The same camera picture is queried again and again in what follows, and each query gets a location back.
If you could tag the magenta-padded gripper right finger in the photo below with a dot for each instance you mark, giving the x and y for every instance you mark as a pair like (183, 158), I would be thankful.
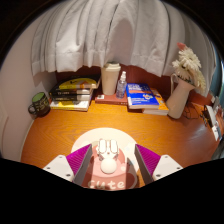
(165, 165)

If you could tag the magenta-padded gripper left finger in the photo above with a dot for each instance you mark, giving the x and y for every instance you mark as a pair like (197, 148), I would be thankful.
(60, 166)

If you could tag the round white cartoon mouse pad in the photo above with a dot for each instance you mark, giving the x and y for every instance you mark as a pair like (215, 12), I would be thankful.
(86, 134)

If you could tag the orange book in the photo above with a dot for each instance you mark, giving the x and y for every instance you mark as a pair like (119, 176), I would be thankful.
(163, 105)

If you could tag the dark mug with green inside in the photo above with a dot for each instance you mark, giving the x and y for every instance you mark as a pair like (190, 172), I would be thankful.
(41, 105)

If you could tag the cream ceramic vase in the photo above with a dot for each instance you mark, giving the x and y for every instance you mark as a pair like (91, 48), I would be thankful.
(178, 100)

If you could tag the dark book with white pages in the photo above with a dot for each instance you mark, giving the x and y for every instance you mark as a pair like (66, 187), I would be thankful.
(70, 97)

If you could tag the blue book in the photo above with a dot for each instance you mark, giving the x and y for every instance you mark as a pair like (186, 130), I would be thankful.
(141, 96)

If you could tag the thin dark book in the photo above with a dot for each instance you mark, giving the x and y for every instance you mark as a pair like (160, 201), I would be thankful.
(70, 91)

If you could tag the red book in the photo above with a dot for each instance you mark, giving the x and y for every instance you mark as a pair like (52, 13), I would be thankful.
(106, 99)

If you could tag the yellow and black book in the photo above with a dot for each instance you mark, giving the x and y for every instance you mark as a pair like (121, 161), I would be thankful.
(78, 83)

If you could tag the clear spray bottle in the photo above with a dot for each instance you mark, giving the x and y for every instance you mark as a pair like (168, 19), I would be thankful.
(121, 88)

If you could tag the cream tumbler with lid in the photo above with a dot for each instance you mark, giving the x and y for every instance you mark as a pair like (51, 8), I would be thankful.
(110, 80)

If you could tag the white flower bunch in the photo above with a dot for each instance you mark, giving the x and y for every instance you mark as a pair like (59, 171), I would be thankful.
(188, 65)

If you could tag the white pleated curtain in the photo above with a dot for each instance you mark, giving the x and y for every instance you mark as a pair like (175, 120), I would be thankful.
(116, 30)

